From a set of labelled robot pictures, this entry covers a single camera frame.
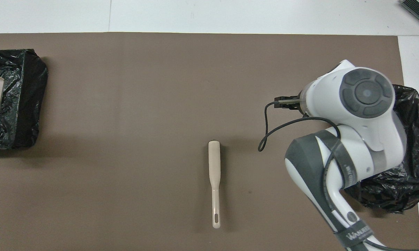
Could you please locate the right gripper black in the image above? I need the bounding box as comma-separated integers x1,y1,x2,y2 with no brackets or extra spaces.
278,96,303,112

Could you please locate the beige brush with black bristles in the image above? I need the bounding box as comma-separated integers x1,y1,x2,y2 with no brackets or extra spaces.
208,140,222,229

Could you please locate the black bag lined bin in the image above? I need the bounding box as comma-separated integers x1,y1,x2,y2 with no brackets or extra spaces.
0,49,49,150
343,84,419,214

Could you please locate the brown table mat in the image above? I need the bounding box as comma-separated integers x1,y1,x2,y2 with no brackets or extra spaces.
0,32,419,251

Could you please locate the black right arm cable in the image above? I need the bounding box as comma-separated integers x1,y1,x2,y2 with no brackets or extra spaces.
258,99,419,251

